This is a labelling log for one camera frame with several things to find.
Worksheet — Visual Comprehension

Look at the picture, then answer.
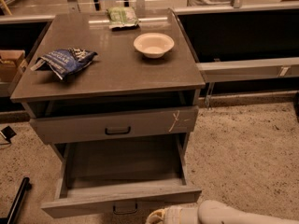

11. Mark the grey drawer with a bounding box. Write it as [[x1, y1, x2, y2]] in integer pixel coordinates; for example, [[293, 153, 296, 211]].
[[42, 134, 201, 218], [30, 106, 198, 144]]

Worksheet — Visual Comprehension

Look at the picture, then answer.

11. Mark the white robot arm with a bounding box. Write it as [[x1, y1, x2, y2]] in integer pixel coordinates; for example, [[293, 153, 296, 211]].
[[145, 200, 299, 224]]

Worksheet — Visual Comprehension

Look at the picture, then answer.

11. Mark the grey wooden drawer cabinet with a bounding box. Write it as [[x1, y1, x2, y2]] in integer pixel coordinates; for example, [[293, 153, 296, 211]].
[[9, 8, 206, 161]]

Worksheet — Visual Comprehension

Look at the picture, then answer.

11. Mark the white bowl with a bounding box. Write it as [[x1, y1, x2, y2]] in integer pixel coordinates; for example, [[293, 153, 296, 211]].
[[134, 33, 175, 59]]

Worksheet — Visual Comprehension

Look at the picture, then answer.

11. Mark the green snack bag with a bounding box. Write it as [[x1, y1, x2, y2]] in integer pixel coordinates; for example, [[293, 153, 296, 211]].
[[107, 7, 139, 29]]

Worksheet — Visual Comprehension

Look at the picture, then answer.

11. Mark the blue chip bag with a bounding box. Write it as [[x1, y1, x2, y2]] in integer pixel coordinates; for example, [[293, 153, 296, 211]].
[[31, 48, 97, 80]]

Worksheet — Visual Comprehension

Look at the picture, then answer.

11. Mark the cardboard box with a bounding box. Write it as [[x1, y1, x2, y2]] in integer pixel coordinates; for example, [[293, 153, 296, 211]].
[[0, 49, 28, 82]]

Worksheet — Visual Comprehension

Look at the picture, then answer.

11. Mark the black floor device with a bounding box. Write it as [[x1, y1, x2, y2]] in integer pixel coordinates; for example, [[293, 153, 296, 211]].
[[0, 126, 17, 142]]

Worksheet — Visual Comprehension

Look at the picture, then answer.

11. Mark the black bar on floor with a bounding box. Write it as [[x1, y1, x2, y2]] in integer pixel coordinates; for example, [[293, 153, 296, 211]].
[[0, 176, 32, 224]]

